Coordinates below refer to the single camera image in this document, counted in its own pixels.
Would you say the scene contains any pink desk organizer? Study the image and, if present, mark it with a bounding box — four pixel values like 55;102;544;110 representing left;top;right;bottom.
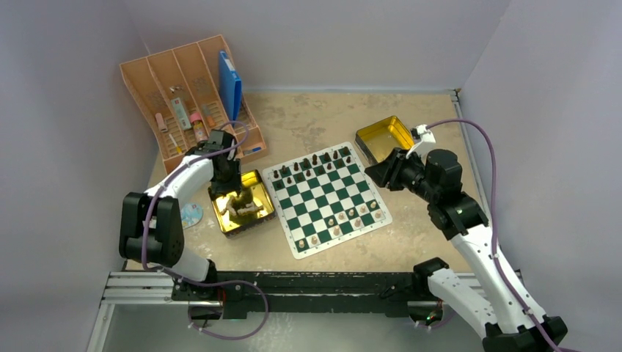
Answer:
120;34;268;176

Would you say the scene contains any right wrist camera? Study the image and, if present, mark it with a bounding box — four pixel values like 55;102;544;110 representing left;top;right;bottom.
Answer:
406;124;436;160

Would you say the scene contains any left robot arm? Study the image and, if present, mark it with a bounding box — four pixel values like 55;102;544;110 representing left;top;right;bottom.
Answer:
119;130;242;300

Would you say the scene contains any empty gold tin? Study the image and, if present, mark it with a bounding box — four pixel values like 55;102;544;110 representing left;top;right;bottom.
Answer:
355;116;414;165

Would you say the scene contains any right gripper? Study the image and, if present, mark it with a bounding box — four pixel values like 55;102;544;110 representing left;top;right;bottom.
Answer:
365;147;439;202

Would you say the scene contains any blue round card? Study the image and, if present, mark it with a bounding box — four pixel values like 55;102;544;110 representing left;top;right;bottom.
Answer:
180;203;204;229

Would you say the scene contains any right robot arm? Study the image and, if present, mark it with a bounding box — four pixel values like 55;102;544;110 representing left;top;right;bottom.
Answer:
365;148;568;351

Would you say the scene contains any pink cap bottle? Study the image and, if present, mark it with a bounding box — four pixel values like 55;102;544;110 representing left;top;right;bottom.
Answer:
189;112;208;142

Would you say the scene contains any blue folder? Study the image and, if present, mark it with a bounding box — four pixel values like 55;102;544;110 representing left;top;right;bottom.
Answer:
219;51;242;121

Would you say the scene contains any grey green box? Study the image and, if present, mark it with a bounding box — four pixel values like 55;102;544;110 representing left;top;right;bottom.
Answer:
171;98;192;131

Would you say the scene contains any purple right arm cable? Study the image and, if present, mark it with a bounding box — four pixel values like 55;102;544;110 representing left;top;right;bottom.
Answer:
426;119;579;352

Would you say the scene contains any green white chess board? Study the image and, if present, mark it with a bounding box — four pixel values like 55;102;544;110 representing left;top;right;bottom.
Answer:
261;142;392;260

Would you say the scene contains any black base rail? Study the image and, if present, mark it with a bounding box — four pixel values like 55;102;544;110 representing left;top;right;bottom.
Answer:
104;271;487;322

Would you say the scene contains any pink eraser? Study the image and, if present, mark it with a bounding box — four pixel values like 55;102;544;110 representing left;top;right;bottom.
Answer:
154;113;168;133

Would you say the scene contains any gold tin with pieces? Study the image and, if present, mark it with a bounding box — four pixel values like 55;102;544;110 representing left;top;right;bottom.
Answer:
208;169;277;238

